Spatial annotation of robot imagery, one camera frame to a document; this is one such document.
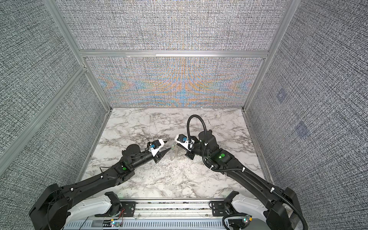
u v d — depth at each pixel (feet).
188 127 1.90
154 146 1.99
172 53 2.91
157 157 2.17
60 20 2.41
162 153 2.22
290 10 2.32
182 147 2.06
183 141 1.96
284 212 1.27
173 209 2.45
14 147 1.78
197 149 2.10
